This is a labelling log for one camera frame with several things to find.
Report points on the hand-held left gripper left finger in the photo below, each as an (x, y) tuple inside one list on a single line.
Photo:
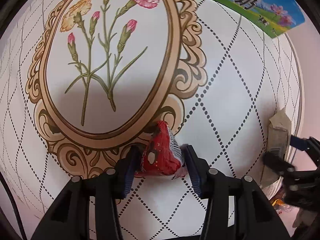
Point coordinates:
[(130, 171)]

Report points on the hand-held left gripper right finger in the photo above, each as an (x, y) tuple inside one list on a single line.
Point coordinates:
[(195, 172)]

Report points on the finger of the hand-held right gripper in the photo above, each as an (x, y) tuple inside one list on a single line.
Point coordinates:
[(277, 161), (303, 143)]

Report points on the cream snack packet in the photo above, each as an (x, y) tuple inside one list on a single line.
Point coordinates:
[(277, 135)]

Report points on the large orange snack packet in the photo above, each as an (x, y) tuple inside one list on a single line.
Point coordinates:
[(279, 202)]

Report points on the red snack packet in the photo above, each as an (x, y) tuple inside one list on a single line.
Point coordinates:
[(160, 155)]

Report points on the floral printed tablecloth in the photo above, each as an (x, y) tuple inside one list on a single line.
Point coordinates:
[(225, 80)]

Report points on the blue green milk carton box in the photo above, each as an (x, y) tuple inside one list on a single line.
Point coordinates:
[(250, 7)]

